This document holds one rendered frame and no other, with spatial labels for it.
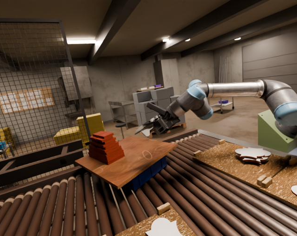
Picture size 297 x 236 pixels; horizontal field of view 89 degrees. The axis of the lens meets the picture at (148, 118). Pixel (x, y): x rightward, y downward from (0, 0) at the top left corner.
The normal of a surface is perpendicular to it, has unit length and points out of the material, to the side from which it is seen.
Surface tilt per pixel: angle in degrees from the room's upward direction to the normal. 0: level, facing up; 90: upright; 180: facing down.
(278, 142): 90
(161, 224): 0
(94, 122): 90
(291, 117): 124
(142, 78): 90
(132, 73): 90
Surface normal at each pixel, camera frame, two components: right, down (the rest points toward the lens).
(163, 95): 0.37, 0.14
